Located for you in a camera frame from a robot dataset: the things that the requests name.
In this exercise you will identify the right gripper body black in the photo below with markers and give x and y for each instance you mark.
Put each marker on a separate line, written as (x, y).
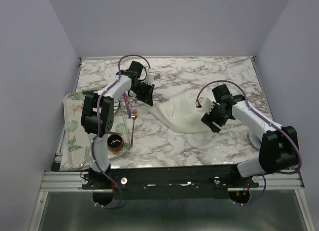
(217, 113)

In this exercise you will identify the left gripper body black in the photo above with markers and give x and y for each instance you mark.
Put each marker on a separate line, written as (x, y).
(139, 88)

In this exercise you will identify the white cloth napkin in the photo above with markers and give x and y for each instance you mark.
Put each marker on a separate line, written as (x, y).
(181, 115)

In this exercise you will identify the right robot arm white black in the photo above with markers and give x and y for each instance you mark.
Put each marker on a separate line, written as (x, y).
(278, 145)

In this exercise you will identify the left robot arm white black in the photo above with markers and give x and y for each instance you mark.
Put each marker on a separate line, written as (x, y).
(98, 110)

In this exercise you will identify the iridescent purple utensil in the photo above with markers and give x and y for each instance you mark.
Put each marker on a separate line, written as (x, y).
(126, 100)

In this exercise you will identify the rose gold fork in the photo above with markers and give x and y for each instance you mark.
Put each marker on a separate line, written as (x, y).
(134, 117)

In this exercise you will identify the white saucer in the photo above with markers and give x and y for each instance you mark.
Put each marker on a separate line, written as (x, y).
(255, 141)

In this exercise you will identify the green chopsticks on tray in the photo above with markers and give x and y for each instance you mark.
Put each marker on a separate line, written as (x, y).
(91, 91)

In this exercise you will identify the black and copper small bowl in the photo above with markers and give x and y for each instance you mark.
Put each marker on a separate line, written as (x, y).
(115, 143)

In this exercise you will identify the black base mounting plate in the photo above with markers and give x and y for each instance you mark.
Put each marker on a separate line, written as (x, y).
(186, 182)

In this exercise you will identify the leaf pattern serving tray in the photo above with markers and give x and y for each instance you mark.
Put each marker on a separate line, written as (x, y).
(76, 148)

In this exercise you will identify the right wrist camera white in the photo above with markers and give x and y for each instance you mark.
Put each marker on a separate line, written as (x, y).
(205, 104)

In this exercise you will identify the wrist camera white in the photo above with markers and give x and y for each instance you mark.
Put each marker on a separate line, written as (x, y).
(151, 77)
(205, 104)

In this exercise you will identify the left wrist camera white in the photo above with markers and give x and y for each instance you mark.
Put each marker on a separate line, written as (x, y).
(151, 77)

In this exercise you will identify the aluminium frame rail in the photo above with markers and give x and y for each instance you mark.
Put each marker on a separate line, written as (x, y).
(72, 182)

